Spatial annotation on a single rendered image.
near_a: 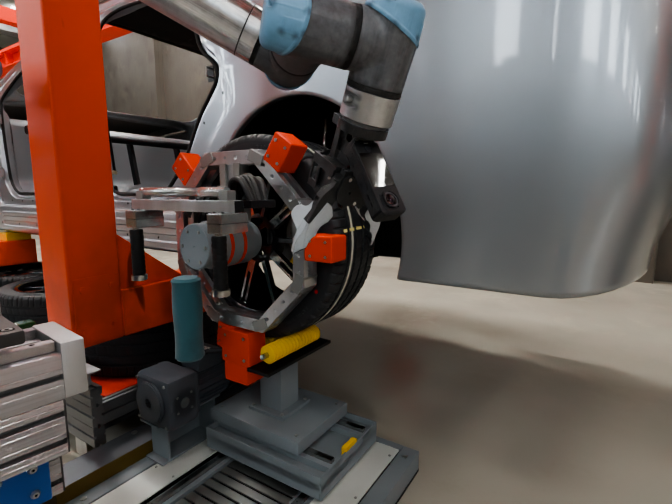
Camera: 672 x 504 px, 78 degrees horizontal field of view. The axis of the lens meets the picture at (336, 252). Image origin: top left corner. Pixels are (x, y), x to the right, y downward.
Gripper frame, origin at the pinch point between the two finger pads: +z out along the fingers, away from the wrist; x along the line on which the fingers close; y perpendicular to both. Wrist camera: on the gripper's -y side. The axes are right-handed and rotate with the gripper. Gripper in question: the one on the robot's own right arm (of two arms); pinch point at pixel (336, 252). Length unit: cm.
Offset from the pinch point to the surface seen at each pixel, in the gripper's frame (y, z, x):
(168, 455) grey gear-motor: 43, 110, 9
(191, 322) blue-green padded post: 51, 58, 3
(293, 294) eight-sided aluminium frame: 33, 37, -18
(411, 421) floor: 19, 111, -87
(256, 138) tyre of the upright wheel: 72, 7, -19
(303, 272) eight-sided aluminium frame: 32.7, 29.9, -19.5
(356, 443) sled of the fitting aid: 10, 88, -42
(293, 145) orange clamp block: 51, 1, -19
